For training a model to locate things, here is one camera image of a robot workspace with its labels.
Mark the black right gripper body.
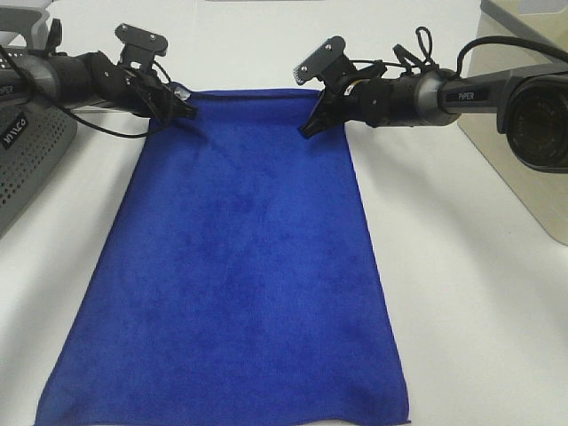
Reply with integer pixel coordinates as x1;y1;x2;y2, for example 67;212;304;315
319;61;393;128

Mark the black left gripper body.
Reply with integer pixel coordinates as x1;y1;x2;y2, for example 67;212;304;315
86;51;171;118

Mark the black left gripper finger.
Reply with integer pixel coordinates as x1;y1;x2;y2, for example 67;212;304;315
151;86;198;122

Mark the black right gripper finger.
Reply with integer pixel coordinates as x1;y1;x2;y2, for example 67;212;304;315
298;99;349;139

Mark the blue microfibre towel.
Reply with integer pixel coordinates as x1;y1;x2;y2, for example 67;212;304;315
35;89;409;425

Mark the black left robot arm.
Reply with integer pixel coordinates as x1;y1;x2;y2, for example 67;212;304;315
1;51;197;122

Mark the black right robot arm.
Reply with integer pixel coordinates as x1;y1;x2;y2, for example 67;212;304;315
299;63;567;173

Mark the grey perforated plastic basket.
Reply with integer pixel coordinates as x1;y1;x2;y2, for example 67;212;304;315
1;5;77;233

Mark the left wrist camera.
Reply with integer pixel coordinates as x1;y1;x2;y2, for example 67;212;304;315
114;23;169;74

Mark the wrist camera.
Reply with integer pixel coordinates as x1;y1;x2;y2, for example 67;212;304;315
114;23;169;74
293;35;357;85

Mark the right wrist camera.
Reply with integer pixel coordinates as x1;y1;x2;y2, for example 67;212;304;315
293;35;357;85

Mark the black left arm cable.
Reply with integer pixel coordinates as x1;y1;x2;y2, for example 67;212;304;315
0;43;174;138

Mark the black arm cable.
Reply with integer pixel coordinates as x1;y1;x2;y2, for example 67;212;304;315
354;26;568;83
0;43;174;138

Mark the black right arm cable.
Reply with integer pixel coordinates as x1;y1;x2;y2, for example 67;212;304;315
354;26;568;83

